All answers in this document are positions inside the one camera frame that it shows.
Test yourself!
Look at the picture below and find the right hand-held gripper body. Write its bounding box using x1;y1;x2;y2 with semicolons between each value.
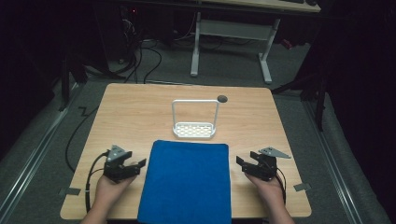
242;147;292;182

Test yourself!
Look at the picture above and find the white rack with handle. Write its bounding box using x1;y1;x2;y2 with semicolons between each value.
171;99;220;139

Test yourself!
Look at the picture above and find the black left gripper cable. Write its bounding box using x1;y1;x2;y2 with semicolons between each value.
84;150;110;214

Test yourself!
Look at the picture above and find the grey tape piece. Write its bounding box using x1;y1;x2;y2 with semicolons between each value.
292;182;313;192
58;187;82;197

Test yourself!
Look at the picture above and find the person's left hand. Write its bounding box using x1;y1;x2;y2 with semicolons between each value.
93;173;138;213

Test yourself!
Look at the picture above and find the metal floor rail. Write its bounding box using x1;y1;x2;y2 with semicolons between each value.
302;100;365;224
0;81;82;216

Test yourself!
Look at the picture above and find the blue towel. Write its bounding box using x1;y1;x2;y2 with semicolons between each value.
136;139;233;224

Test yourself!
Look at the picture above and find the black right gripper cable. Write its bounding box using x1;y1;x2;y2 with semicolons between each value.
275;167;288;204

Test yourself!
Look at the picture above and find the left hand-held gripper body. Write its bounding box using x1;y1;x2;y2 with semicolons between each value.
103;144;141;184

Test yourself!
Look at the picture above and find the black floor cable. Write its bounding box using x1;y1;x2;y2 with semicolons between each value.
64;105;100;174

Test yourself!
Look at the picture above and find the bundle of black floor cables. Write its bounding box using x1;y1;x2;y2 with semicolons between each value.
108;18;163;85

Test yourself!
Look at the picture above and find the black stand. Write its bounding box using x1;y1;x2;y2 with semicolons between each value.
270;71;328;133
57;46;90;113

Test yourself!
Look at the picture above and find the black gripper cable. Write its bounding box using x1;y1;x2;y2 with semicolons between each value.
275;167;288;204
84;150;110;214

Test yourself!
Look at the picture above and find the person's right hand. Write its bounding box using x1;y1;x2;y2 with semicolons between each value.
245;173;287;210

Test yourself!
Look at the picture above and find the white-framed wooden desk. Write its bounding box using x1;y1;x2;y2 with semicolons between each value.
190;0;322;85

